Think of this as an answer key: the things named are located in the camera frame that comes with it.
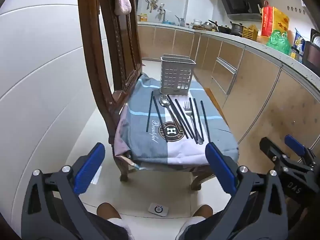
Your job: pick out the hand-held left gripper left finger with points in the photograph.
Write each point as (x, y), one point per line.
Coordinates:
(87, 170)

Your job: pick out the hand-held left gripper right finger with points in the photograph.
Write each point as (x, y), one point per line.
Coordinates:
(220, 167)

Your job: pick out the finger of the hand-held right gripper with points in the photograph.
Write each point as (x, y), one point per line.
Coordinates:
(295, 145)
(272, 151)

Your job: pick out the steel fork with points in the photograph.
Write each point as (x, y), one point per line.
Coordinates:
(188, 110)

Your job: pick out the steel spoon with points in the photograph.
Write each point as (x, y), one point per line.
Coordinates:
(165, 100)

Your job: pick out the grey perforated utensil holder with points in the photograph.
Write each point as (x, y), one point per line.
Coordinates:
(175, 75)

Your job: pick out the person's left leg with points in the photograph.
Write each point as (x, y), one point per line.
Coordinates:
(107, 211)

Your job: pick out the person's leg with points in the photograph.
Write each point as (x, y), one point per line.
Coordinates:
(107, 211)
(203, 211)

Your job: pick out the person's right leg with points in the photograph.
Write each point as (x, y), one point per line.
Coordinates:
(203, 211)

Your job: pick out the blue grey printed cloth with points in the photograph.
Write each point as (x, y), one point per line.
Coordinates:
(140, 150)

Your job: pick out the beige kitchen base cabinets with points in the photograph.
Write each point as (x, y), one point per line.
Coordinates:
(252, 80)

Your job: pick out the small white floor device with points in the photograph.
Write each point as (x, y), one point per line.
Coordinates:
(158, 209)

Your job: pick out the black countertop appliance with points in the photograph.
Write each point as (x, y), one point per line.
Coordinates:
(312, 55)

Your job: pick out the blue snack bag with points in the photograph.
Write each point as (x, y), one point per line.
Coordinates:
(299, 42)

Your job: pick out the green plastic bag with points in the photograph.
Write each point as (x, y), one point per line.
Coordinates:
(278, 42)

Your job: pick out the speckled kitchen countertop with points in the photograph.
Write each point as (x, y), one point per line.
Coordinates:
(250, 44)

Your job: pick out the carved wooden chair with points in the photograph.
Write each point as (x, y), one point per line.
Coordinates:
(110, 55)

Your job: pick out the wooden slatted utensil box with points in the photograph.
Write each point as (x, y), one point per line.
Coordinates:
(250, 33)

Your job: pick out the red and yellow bag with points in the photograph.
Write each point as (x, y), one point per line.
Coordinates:
(273, 21)

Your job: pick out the black cooking pot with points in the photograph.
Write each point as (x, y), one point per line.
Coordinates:
(236, 28)

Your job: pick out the black wok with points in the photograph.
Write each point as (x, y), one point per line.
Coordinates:
(220, 27)

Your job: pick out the stack of white bowls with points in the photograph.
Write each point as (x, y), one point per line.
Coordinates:
(198, 22)

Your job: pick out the metal sink faucet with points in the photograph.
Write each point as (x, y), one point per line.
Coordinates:
(163, 13)

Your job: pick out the row of wall hooks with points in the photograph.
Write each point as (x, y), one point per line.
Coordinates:
(298, 9)

